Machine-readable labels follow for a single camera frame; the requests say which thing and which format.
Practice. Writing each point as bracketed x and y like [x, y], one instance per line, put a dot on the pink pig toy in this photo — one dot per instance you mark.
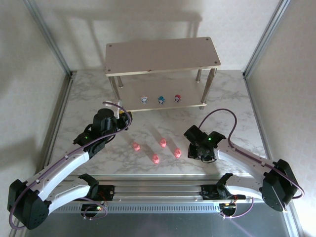
[136, 146]
[177, 152]
[156, 158]
[162, 142]

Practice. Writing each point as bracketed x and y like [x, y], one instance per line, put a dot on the white penguin toy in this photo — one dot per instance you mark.
[144, 99]

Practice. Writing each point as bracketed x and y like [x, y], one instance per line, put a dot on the blue penguin toy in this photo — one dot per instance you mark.
[161, 100]

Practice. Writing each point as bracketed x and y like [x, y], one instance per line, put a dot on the red penguin toy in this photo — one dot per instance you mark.
[177, 98]

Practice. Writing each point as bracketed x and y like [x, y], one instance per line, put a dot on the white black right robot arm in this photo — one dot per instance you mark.
[242, 160]

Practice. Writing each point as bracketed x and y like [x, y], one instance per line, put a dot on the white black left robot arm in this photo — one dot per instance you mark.
[66, 168]

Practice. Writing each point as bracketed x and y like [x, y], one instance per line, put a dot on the two-tier wooden shelf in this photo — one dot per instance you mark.
[160, 56]

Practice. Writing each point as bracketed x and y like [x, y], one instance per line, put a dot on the black controller board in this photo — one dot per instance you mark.
[229, 207]
[95, 208]

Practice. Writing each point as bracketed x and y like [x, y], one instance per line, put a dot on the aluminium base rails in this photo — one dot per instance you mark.
[158, 191]

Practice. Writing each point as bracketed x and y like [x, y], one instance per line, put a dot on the grey metal plate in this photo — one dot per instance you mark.
[158, 224]

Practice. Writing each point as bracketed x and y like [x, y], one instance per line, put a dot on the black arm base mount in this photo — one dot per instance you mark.
[209, 191]
[107, 191]

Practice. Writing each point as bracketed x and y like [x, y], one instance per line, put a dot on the aluminium side rail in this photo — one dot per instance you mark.
[256, 98]
[57, 123]

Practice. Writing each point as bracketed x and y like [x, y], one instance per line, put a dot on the aluminium frame post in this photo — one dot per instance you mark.
[48, 37]
[267, 37]

